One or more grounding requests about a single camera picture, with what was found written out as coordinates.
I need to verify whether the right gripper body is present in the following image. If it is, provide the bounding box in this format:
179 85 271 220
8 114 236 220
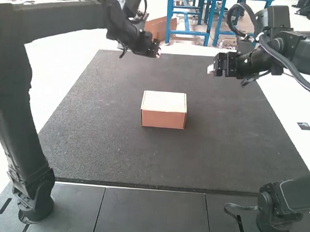
212 50 245 80

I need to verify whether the brown carton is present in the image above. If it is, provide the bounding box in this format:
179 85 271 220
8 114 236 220
143 15 178 44

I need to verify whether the black cable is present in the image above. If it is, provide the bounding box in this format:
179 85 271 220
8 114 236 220
225 3 257 40
256 33 310 99
139 0 149 20

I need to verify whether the black mat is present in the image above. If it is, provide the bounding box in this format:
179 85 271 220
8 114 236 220
35 47 310 198

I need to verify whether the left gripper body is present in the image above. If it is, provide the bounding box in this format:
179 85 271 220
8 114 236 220
133 29 162 59

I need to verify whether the blue metal frame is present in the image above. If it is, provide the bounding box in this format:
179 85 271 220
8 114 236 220
213 0 273 49
165 0 212 48

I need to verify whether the cardboard box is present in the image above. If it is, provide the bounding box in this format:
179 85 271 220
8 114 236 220
140 90 189 130

